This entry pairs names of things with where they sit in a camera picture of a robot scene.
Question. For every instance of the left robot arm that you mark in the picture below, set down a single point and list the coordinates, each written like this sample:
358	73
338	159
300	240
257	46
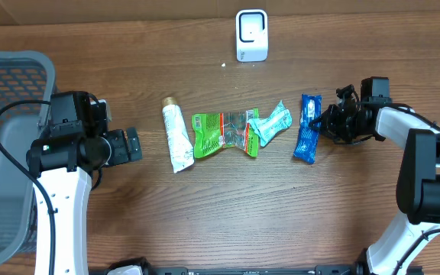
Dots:
75	144

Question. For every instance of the white barcode scanner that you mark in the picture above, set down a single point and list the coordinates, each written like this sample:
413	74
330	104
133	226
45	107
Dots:
252	42

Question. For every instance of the green snack bag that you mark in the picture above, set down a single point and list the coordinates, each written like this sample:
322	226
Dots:
215	131

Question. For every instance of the mint green wipes packet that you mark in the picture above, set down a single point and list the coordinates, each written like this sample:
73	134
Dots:
267	128

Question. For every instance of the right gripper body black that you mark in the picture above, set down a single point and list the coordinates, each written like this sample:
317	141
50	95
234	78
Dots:
343	123

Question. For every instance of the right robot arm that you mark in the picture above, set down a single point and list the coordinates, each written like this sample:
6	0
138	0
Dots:
371	113

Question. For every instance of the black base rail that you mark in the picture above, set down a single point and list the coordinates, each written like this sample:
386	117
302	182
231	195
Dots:
243	271

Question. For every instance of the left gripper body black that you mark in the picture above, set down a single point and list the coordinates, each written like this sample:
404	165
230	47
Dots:
119	151

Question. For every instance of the grey plastic shopping basket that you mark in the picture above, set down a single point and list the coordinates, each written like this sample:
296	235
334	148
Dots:
28	78

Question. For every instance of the blue snack packet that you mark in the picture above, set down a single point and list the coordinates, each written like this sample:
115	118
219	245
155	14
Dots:
307	140

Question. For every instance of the white tube with gold cap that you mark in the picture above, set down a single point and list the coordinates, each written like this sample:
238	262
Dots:
180	147

